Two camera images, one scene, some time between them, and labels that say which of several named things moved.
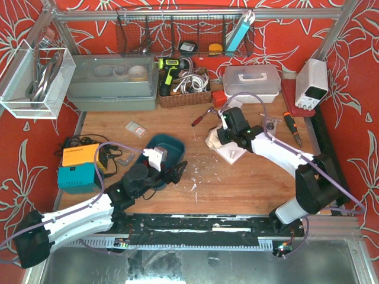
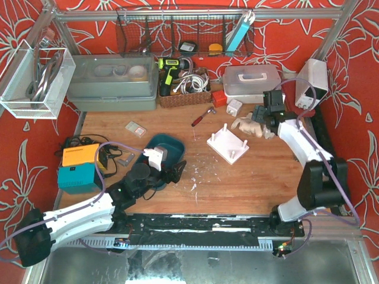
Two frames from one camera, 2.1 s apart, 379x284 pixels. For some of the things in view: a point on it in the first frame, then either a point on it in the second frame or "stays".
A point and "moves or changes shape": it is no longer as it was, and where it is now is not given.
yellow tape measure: (215, 49) stays
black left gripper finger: (177, 170) stays
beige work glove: (212, 139) moves or changes shape
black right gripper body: (222, 135) → (260, 113)
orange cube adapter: (219, 98) stays
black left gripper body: (172, 174) stays
